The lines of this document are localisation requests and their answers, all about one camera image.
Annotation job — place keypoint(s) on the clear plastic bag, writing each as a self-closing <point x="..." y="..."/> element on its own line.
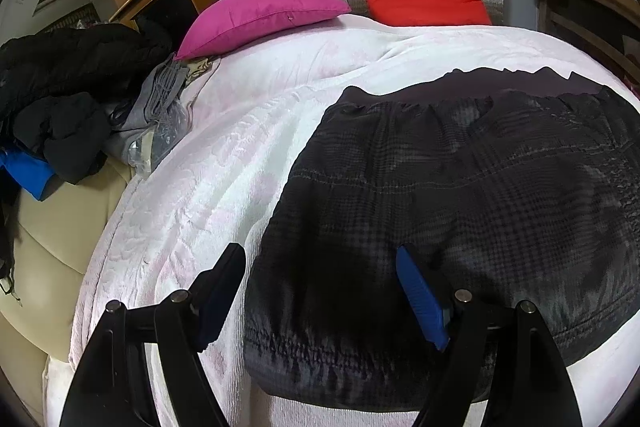
<point x="160" y="137"/>

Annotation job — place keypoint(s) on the cream padded bed frame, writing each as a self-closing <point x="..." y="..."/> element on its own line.
<point x="50" y="247"/>

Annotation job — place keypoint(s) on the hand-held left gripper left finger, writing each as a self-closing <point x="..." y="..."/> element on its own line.
<point x="215" y="304"/>

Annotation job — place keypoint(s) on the black fleece coat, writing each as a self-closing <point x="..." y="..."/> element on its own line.
<point x="75" y="57"/>

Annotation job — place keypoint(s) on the white embossed blanket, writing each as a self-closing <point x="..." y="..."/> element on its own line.
<point x="225" y="157"/>

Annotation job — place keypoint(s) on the pink pillow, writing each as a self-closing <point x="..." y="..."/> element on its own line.
<point x="260" y="14"/>

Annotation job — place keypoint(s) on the grey garment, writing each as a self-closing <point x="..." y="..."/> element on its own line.
<point x="150" y="102"/>

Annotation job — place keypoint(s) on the wooden shelf unit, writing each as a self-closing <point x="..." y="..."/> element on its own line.
<point x="575" y="7"/>

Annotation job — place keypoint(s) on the blue garment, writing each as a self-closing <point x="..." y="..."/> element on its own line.
<point x="25" y="172"/>

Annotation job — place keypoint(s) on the dark plaid padded jacket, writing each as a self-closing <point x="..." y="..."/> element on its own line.
<point x="450" y="187"/>

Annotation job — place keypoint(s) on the dark grey cloth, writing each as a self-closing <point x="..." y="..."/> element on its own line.
<point x="65" y="132"/>

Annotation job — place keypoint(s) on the beige cloth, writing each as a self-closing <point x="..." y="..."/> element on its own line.
<point x="200" y="67"/>

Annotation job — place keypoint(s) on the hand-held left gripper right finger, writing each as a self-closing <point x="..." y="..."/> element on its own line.
<point x="421" y="304"/>

